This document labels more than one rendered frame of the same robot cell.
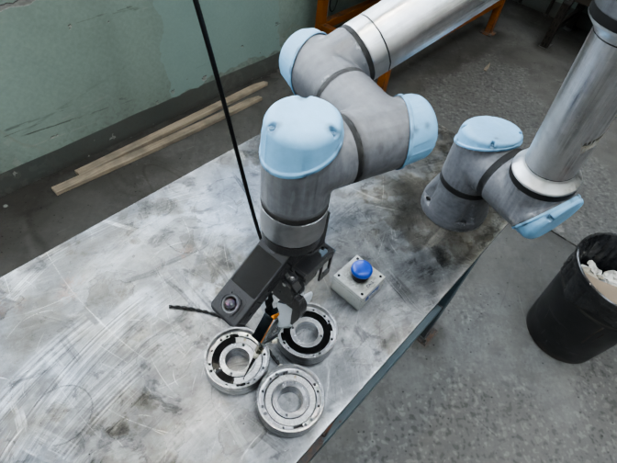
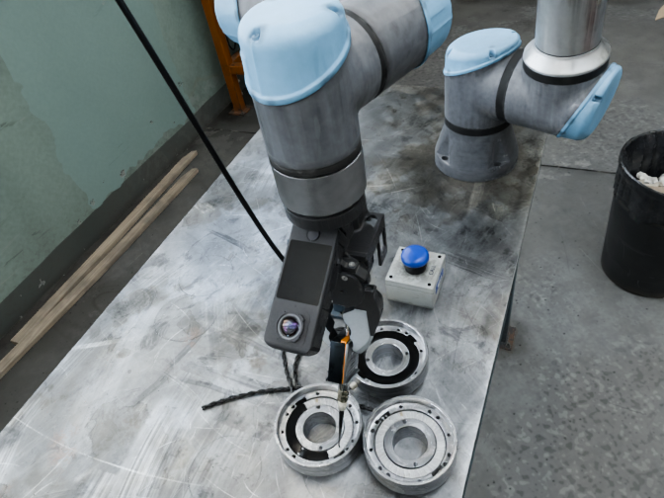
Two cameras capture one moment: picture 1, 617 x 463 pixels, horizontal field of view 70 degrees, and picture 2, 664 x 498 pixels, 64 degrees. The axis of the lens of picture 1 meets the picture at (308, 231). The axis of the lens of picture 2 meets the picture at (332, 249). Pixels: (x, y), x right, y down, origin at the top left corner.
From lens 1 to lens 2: 0.13 m
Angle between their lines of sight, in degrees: 8
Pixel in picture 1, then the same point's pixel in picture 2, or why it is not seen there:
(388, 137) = (398, 13)
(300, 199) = (327, 126)
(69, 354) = not seen: outside the picture
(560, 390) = not seen: outside the picture
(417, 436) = (557, 457)
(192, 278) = (215, 364)
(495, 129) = (485, 41)
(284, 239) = (324, 202)
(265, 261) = (309, 253)
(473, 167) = (481, 91)
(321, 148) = (330, 33)
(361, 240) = (393, 233)
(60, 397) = not seen: outside the picture
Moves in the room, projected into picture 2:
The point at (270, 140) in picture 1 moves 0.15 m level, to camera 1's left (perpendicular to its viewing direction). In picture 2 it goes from (260, 52) to (22, 112)
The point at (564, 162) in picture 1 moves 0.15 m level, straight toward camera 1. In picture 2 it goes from (584, 24) to (580, 81)
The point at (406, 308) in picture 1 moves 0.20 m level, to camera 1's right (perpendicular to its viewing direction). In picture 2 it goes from (486, 281) to (610, 245)
